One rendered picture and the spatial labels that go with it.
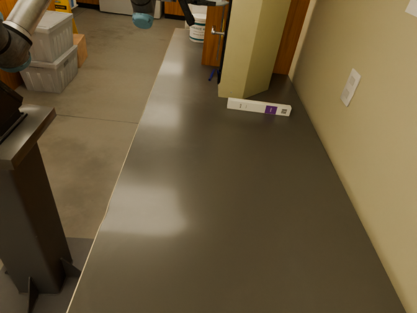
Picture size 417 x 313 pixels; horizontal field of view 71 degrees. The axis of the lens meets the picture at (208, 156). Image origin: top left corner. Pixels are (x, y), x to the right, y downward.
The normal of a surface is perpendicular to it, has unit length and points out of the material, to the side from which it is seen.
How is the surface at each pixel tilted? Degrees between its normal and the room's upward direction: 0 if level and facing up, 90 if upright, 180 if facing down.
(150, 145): 0
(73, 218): 0
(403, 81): 90
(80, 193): 0
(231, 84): 90
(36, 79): 95
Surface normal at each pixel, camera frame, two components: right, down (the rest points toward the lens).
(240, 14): -0.01, 0.62
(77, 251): 0.11, -0.78
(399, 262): -0.99, -0.10
